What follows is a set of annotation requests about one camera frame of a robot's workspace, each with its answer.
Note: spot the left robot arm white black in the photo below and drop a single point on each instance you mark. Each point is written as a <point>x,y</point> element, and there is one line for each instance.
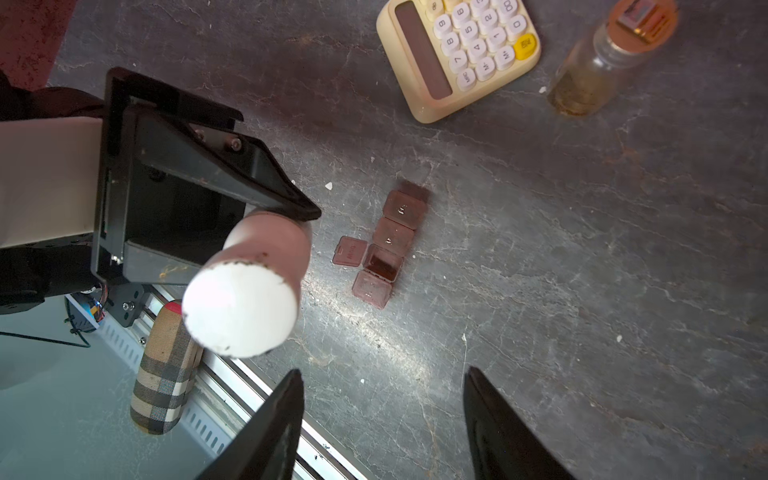
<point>50,158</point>

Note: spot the plaid glasses case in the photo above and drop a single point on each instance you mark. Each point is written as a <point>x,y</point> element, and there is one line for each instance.
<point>166,373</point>

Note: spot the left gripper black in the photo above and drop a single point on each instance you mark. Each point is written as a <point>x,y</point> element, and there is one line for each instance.
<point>173,180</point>

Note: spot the yellow calculator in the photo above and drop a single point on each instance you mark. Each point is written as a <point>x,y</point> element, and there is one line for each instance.
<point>447,55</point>

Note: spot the brown weekly pill organizer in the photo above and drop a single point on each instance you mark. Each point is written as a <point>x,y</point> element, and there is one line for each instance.
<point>380,259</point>

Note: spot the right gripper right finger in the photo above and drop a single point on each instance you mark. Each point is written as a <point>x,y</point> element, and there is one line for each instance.
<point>500,443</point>

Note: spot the white pill bottle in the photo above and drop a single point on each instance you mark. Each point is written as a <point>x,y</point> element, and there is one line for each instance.
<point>245,300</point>

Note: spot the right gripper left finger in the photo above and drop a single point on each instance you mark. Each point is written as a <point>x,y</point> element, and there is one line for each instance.
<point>266,447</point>

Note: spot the clear amber pill bottle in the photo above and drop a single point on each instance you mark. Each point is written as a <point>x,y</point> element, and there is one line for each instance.
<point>610,56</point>

